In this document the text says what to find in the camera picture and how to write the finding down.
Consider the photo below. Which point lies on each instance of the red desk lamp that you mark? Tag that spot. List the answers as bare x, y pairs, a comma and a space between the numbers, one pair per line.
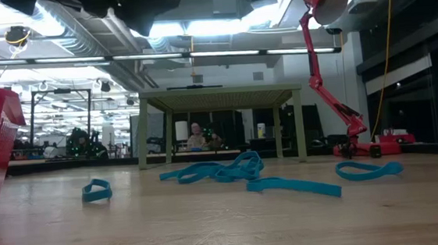
317, 75

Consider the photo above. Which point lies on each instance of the LED light bar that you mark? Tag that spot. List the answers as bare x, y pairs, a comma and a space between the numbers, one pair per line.
147, 56

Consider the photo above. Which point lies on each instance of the blue rubber band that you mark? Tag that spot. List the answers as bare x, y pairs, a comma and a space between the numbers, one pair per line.
298, 186
246, 171
391, 168
192, 178
91, 197
168, 176

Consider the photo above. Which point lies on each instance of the black ceiling device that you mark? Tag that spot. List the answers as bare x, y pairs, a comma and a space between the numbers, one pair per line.
18, 35

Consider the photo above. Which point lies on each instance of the pale green mesh shelf riser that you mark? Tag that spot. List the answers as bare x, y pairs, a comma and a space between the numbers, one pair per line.
221, 99

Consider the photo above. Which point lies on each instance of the person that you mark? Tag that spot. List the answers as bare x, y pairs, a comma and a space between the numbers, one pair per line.
196, 138

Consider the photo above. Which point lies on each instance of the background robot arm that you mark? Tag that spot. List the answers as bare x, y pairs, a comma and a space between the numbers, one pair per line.
83, 145

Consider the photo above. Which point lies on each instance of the black aluminium table frame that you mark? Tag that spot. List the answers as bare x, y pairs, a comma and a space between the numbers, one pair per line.
89, 164

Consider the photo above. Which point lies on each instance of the black background rig frame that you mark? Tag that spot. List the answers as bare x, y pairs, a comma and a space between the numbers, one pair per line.
60, 91

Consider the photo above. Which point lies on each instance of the yellow container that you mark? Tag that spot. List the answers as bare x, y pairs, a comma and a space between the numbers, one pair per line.
261, 131

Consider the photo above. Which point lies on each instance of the red flat object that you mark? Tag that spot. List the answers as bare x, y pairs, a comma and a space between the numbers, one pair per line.
396, 138

